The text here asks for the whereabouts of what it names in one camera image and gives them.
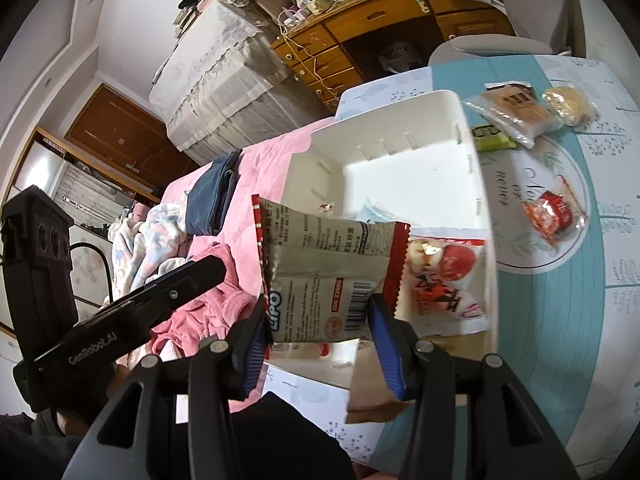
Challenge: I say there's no black cable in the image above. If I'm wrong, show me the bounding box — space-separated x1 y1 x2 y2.
70 242 113 306

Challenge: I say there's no brown door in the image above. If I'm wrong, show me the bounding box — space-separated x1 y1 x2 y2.
65 82 201 196

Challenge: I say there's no white lace furniture cover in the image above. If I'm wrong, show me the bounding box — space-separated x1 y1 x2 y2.
147 0 333 166

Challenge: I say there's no white plastic storage box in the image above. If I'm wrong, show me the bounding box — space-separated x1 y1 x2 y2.
260 89 501 393

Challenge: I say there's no white fruit picture snack packet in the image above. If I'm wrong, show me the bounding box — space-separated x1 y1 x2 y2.
395 235 491 338

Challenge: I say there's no person's dark clothing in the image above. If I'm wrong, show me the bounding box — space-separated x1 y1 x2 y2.
165 392 361 480

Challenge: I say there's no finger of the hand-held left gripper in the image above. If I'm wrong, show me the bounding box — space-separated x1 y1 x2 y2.
106 255 227 330

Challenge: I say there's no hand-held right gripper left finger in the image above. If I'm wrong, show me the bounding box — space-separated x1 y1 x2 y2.
60 295 273 480

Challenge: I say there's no clear brown cake packet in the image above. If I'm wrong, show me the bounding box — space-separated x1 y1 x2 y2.
462 80 566 150

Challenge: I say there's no pink blanket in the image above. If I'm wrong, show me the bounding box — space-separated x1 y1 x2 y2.
107 117 336 366

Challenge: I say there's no floral blanket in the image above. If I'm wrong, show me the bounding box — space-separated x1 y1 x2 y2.
107 200 193 301

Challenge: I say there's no brown biscuit packet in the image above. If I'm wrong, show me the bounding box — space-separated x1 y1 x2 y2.
345 337 488 426

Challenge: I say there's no wooden desk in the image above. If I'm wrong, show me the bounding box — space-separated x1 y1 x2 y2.
270 0 518 116

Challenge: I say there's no blue snowflake snack packet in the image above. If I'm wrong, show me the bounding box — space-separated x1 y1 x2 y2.
355 200 401 223

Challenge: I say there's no pink garment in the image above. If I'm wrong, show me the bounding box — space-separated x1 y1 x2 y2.
150 242 261 356

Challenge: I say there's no white charging cable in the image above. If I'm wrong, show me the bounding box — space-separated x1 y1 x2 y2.
277 7 346 106

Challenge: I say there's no grey chair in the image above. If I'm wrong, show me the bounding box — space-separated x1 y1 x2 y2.
427 35 556 67

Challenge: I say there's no white red-edged snack packet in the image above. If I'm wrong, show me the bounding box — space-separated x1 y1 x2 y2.
250 195 411 346

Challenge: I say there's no green snack packet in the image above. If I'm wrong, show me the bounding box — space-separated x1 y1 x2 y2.
472 122 518 153

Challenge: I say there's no red walnut date packet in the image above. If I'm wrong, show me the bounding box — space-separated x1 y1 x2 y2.
520 175 591 248

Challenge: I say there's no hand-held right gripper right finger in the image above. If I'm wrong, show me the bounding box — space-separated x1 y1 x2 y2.
367 292 583 480

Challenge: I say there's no dark plastic bag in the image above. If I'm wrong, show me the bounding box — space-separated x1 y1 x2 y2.
377 40 416 76

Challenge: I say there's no teal printed tablecloth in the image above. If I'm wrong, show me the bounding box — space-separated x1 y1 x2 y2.
262 52 640 480

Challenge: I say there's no round rice cracker packet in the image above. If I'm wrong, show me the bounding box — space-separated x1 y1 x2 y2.
542 85 598 127

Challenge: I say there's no navy folded cloth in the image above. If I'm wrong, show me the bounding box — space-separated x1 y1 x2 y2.
185 150 243 236

